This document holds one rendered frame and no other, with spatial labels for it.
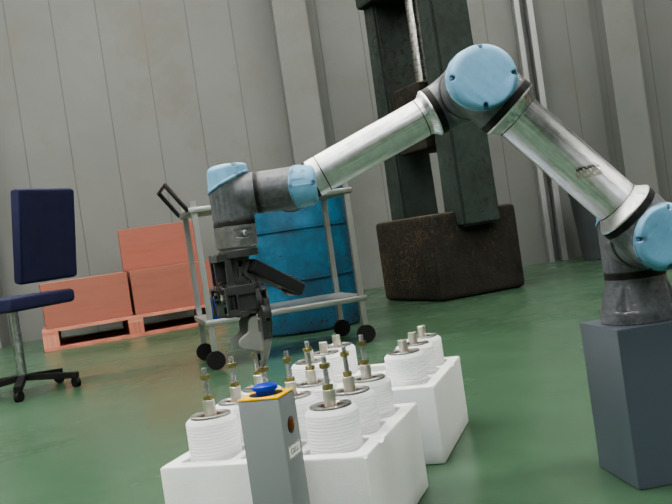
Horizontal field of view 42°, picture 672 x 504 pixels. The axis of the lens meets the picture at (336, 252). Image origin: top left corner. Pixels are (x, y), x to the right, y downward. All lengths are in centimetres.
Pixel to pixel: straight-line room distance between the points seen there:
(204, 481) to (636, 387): 81
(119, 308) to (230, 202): 532
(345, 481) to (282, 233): 367
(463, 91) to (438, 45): 451
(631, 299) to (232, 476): 81
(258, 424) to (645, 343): 74
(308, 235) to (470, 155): 144
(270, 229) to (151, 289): 193
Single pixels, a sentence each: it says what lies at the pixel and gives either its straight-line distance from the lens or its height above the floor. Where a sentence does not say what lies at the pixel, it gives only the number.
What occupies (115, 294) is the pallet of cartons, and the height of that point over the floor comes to 34.
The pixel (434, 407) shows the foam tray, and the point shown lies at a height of 13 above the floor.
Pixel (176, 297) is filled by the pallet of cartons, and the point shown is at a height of 25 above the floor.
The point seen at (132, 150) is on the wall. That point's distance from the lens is 821.
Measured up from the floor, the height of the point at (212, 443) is 21.
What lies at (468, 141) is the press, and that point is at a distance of 598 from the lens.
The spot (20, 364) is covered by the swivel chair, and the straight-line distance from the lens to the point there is 451.
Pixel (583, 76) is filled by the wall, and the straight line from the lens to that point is 890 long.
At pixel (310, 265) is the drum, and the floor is 39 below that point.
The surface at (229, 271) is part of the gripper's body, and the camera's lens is 154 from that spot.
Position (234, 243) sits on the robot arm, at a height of 56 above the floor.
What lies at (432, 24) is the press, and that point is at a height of 186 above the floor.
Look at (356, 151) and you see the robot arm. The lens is 165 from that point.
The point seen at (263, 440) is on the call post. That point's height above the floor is 25.
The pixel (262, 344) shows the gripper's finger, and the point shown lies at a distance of 156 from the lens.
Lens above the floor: 55
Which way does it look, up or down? 1 degrees down
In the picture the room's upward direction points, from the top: 8 degrees counter-clockwise
